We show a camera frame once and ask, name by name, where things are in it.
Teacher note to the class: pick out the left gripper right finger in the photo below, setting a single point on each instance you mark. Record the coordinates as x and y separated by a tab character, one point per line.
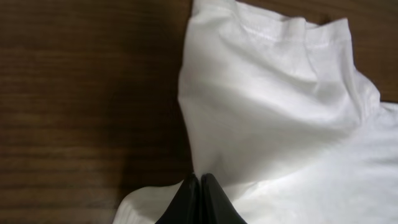
216	206

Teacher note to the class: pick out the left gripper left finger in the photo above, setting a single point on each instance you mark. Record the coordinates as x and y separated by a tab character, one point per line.
185	206

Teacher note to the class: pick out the white t-shirt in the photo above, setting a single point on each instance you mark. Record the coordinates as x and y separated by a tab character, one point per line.
276	110

